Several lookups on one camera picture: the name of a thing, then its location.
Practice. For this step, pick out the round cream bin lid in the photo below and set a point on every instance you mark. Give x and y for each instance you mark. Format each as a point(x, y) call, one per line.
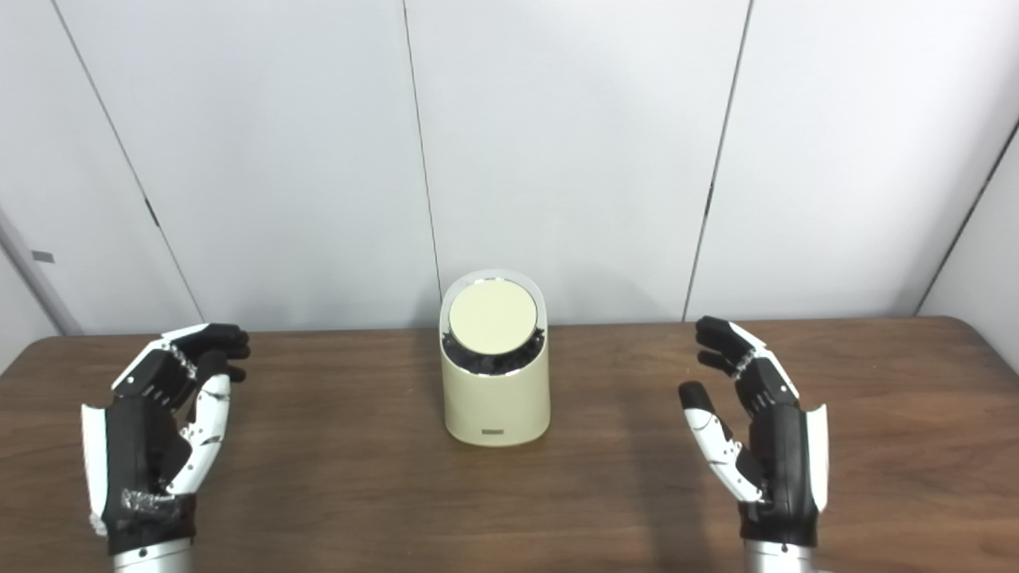
point(492, 317)

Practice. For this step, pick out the white and black right hand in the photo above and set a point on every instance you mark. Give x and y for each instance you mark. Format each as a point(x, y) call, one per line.
point(784, 461)

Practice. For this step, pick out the black bin liner bag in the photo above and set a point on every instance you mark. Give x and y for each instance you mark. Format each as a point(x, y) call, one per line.
point(493, 364)

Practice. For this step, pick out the cream-colored cylindrical bin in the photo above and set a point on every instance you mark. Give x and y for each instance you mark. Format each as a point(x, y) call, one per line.
point(495, 406)

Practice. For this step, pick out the white and black left hand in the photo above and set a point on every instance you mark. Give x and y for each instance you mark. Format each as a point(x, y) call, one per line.
point(135, 446)

